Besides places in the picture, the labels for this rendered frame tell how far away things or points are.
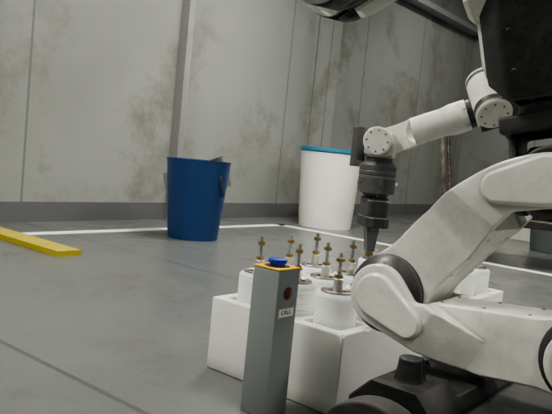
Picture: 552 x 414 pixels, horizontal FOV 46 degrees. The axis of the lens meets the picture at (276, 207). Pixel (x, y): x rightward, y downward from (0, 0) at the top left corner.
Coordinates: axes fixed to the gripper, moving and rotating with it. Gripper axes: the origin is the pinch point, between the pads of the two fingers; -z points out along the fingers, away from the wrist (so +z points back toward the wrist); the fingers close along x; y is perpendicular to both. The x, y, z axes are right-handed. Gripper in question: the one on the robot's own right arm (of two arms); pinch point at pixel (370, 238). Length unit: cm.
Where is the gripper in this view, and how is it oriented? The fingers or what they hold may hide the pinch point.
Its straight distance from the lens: 157.6
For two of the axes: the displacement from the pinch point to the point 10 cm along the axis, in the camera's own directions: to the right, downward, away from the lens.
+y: 9.9, 0.9, 1.1
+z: 1.0, -9.9, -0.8
